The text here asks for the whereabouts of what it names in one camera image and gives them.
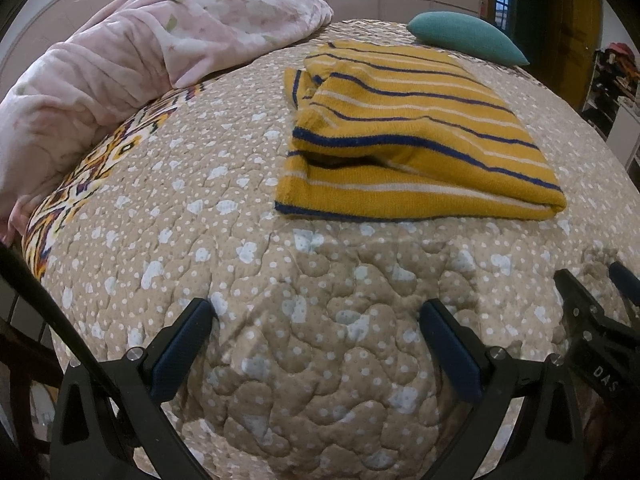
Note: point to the pink floral blanket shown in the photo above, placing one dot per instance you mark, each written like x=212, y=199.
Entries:
x=125, y=50

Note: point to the beige dotted quilted bedspread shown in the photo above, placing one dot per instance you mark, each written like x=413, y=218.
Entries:
x=310, y=320

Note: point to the teal pillow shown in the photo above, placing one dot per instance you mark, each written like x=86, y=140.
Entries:
x=465, y=35

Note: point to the brown wooden door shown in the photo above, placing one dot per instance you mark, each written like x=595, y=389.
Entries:
x=575, y=35

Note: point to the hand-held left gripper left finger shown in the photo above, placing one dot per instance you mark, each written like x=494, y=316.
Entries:
x=182, y=347

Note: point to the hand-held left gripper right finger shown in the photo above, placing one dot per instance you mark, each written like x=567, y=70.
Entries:
x=450, y=352

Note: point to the yellow striped knit sweater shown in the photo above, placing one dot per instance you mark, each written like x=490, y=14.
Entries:
x=400, y=125

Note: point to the cluttered storage shelf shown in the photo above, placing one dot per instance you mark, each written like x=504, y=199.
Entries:
x=612, y=90

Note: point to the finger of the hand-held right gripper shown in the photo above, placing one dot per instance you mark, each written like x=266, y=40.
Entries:
x=575, y=292
x=626, y=282

